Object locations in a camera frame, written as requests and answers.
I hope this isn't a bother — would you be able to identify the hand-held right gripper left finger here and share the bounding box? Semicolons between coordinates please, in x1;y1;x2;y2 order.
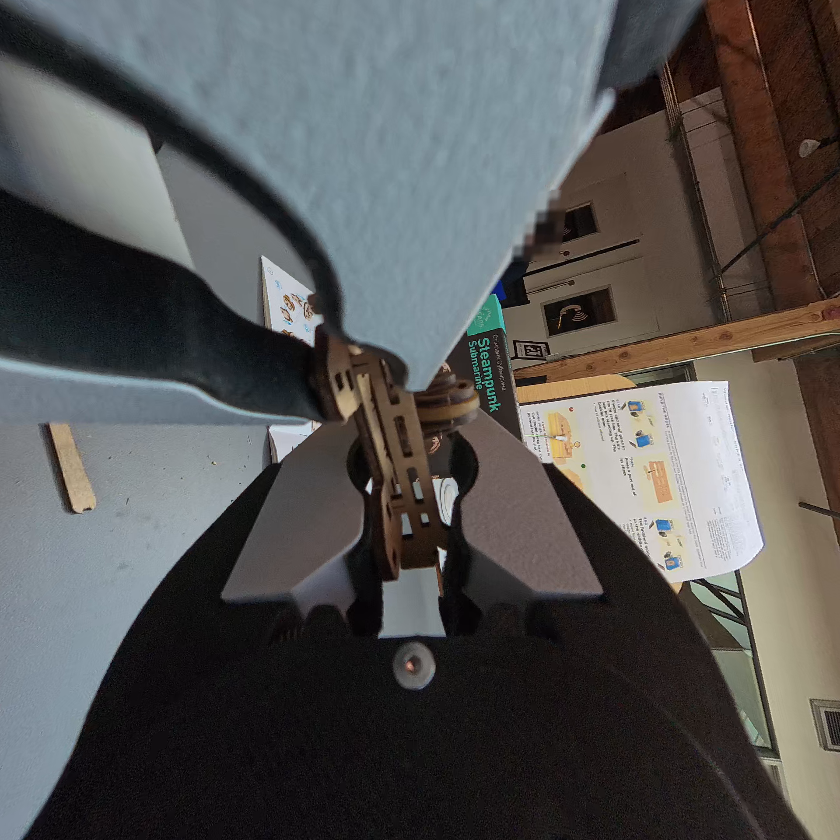
220;420;383;636

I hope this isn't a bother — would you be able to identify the black product box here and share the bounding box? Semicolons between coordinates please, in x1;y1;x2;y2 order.
430;293;521;434

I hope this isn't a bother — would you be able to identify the white phone booth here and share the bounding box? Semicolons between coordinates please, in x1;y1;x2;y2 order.
505;88;729;358

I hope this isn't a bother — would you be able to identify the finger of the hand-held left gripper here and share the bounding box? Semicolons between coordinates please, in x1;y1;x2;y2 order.
0;0;706;391
0;189;328;427

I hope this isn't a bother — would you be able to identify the wooden beam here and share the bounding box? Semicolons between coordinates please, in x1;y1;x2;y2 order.
515;298;840;385

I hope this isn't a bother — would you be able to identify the wooden clipboard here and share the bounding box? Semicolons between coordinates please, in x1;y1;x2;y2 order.
517;374;686;595

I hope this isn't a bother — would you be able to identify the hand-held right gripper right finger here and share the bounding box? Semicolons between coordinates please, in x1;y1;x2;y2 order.
444;408;606;636

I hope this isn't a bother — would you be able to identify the illustrated instruction sheet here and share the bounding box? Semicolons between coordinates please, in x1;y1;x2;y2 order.
518;381;767;585

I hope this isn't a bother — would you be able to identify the wall vent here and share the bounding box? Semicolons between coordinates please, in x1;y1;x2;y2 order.
810;699;840;752

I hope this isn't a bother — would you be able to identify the white assembly booklet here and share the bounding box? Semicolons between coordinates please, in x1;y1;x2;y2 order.
260;255;326;349

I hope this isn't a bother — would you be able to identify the flat wooden stick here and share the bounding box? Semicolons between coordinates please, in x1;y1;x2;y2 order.
47;422;98;515

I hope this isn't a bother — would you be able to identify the wooden model assembly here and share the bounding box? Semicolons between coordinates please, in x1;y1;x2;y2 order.
307;325;483;581

